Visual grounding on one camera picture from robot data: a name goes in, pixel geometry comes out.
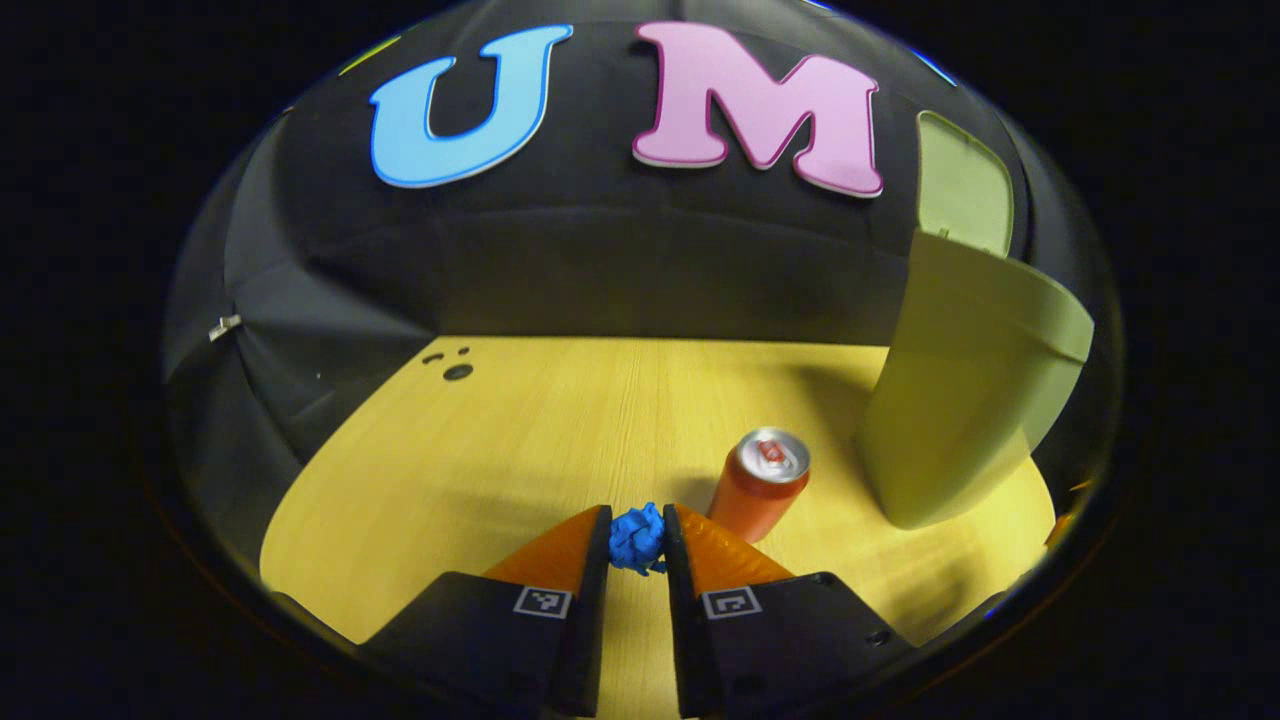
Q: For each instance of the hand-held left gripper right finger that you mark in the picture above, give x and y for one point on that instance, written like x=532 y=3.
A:
x=682 y=620

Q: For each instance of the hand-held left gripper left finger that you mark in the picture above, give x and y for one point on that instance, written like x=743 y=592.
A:
x=590 y=620

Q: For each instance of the blue paper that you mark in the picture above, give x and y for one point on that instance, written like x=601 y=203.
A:
x=637 y=538

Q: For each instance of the red pop can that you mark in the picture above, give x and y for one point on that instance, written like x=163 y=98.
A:
x=755 y=495

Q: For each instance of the pale green garbage bin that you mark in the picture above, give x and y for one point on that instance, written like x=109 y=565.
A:
x=960 y=400

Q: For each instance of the black backdrop cloth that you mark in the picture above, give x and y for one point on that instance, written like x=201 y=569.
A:
x=600 y=260

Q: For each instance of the small silver cloth clip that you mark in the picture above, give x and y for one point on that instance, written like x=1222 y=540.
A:
x=224 y=327

